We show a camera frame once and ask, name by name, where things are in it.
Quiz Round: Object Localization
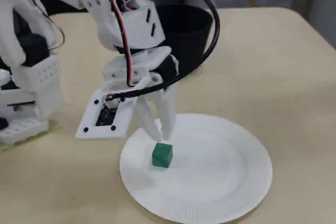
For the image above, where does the white paper plate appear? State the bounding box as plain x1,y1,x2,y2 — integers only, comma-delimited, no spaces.
119,113,274,217

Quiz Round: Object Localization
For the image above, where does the green cube block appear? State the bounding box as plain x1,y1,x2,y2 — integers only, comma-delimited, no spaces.
151,142,173,168

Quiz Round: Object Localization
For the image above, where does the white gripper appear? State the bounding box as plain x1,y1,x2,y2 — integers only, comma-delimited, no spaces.
101,46,181,142

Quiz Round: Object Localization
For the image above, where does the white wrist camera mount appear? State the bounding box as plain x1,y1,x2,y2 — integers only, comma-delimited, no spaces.
75,87,139,141

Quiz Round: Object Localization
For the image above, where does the black pot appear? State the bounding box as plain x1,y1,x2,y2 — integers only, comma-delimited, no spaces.
154,3,214,77

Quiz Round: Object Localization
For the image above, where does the thick black camera cable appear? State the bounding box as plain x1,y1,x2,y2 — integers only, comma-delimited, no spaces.
106,0,221,102

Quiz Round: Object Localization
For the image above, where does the red white black servo wire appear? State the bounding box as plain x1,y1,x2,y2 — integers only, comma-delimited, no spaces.
111,0,160,88

